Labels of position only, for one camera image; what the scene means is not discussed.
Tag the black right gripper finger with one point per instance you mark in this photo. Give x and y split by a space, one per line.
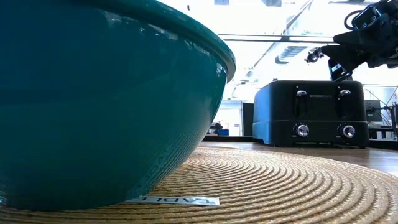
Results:
342 54
337 71

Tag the ceiling spotlight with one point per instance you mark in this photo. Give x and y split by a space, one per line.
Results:
314 56

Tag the dark background monitor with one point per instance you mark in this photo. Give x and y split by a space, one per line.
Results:
373 110

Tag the overhead metal beam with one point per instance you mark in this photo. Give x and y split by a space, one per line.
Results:
286 38

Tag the black four-slot toaster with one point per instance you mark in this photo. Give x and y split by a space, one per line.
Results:
280 109

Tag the black equipment stand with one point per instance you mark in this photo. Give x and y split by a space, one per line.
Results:
395 119

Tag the black background cabinet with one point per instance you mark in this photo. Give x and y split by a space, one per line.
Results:
247 119

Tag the round woven straw placemat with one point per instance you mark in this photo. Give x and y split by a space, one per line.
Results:
280 186

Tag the small blue box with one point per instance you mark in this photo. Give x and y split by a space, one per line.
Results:
223 132

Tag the white placemat label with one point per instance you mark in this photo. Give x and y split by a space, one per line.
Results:
174 200

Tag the large glossy bowl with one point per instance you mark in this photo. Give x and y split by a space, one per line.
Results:
93 109

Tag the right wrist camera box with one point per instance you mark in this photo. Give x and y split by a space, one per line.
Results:
368 17

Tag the black aluminium table frame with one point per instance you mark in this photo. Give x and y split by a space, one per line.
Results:
230 139

